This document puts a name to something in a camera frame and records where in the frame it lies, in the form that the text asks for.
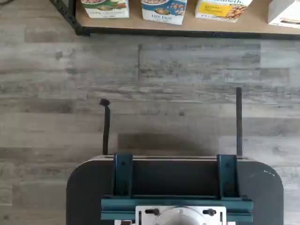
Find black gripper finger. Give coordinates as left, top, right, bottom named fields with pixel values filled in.
left=100, top=98, right=111, bottom=156
left=236, top=87, right=243, bottom=157

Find blue flax plus oatmeal box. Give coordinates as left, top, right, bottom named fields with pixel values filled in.
left=141, top=0, right=188, bottom=25

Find black metal shelf rack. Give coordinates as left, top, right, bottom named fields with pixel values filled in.
left=49, top=0, right=300, bottom=39

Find yellow banana nut granola box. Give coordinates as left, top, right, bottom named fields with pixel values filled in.
left=195, top=0, right=253, bottom=23

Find white organic pantry box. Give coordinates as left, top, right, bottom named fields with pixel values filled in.
left=268, top=0, right=300, bottom=29

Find green apple cinnamon oatmeal box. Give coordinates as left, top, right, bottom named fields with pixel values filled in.
left=81, top=0, right=130, bottom=19

